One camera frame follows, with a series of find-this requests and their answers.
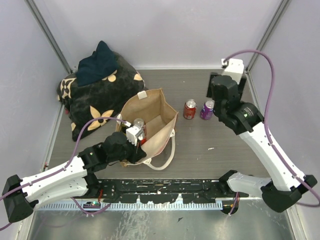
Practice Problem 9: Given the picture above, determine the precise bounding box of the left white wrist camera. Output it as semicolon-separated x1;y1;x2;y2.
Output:
126;125;143;146

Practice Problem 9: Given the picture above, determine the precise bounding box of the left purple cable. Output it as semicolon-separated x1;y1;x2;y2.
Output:
0;117;133;232

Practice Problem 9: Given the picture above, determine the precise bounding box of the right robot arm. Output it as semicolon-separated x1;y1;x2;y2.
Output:
206;72;318;213

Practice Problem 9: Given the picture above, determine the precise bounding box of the purple soda can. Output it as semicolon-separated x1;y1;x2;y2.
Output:
200;99;215;120

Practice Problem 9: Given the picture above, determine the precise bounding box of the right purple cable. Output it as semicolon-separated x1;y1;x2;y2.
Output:
223;49;320;216

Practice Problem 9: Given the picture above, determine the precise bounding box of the red cola can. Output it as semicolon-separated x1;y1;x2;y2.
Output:
183;99;197;120
133;118;147;145

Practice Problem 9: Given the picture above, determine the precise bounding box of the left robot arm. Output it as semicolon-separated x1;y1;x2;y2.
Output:
1;132;147;224

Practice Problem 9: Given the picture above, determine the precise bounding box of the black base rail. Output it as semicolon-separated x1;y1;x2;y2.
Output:
82;179;236;204

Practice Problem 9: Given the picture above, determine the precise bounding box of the navy blue cloth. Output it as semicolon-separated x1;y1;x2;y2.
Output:
75;40;119;87

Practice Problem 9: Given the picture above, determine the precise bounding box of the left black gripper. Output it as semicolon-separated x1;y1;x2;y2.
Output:
108;136;147;165

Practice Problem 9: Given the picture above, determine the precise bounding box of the purple cable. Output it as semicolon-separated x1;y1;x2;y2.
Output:
0;117;133;232
223;49;320;216

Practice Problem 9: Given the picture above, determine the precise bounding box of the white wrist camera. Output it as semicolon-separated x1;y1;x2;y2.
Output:
221;58;245;84
126;125;143;146

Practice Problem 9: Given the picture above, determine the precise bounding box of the black floral blanket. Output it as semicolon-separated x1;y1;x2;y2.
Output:
56;52;146;142

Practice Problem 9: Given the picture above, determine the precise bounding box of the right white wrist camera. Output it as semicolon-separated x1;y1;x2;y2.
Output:
221;58;245;84

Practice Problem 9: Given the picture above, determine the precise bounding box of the canvas tote bag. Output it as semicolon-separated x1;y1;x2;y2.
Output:
117;88;178;171

